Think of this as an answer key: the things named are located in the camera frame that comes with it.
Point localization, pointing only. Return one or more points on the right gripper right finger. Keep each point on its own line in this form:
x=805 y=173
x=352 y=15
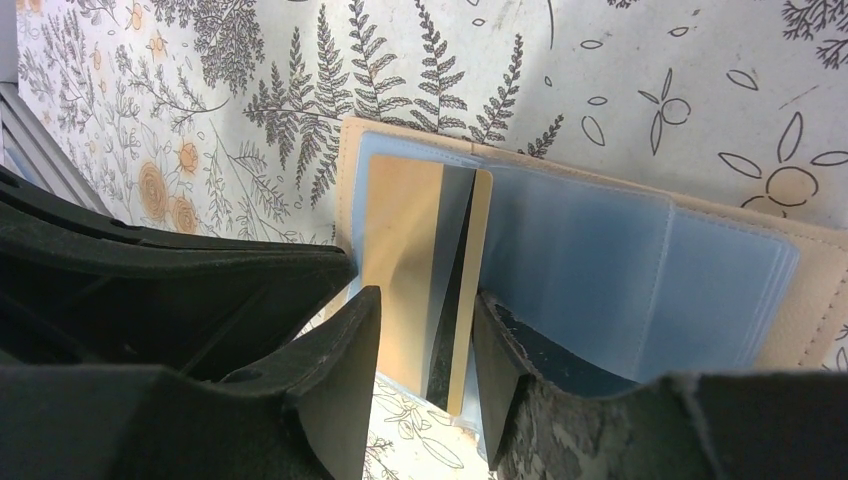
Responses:
x=548 y=414

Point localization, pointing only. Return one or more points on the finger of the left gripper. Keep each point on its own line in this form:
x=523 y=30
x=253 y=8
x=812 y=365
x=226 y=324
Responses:
x=78 y=287

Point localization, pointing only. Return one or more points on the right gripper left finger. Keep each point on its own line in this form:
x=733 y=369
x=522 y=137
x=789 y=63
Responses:
x=302 y=412

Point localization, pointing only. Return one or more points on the beige card holder wallet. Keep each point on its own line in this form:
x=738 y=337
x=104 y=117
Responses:
x=633 y=280

